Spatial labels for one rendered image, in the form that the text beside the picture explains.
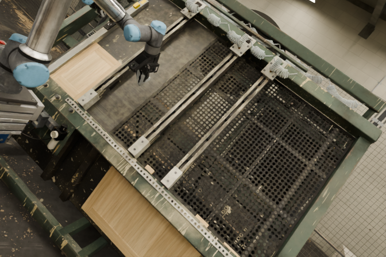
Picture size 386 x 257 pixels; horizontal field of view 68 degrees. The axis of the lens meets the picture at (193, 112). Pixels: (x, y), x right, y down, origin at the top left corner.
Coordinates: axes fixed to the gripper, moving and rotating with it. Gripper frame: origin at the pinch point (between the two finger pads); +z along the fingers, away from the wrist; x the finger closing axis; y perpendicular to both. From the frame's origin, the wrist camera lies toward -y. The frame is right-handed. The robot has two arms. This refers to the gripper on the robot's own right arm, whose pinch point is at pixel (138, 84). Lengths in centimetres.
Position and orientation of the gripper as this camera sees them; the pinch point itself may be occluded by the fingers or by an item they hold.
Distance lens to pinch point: 157.5
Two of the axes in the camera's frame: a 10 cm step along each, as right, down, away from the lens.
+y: 6.4, -2.7, 7.2
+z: -3.4, 7.3, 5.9
